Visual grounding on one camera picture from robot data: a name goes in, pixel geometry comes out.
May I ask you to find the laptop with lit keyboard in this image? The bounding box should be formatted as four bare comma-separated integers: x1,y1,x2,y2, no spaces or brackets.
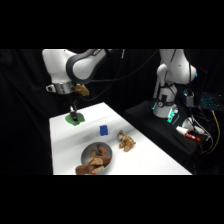
199,91,224,112

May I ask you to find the round metal bowl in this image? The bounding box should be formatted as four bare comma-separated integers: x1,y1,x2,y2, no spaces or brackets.
80,141,114,175

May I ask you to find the green triangle block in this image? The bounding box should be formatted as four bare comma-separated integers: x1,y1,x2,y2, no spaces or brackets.
64,112,86,126

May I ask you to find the green lit control box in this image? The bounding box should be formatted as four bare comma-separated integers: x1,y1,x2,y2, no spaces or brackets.
166,107,181,125

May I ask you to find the blue square block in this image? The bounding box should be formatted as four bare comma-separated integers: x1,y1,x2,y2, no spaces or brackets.
99,124,110,137

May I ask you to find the yellow cable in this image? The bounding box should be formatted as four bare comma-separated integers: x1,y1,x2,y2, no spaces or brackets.
210,109,222,153

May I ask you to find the striped tiger plush toy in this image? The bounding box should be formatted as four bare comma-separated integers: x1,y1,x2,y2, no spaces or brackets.
116,129,137,153

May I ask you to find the white bottle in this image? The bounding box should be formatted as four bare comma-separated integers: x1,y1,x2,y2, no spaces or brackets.
175,125,193,138

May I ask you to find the small grey box device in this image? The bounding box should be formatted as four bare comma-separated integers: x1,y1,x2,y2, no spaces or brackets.
182,88,196,108

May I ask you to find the black robot stand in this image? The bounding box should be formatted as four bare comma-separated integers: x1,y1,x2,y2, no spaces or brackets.
123,97,203,168

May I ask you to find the brown plush toy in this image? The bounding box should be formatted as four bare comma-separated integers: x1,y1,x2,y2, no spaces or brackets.
74,147,112,176

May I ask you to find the red marker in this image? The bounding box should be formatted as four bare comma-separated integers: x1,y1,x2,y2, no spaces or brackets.
185,132,202,143

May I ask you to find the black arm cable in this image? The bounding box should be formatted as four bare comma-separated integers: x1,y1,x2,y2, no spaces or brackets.
89,49,160,85

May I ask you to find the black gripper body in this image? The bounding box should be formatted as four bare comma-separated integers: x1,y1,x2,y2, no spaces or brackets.
61,91,80,110

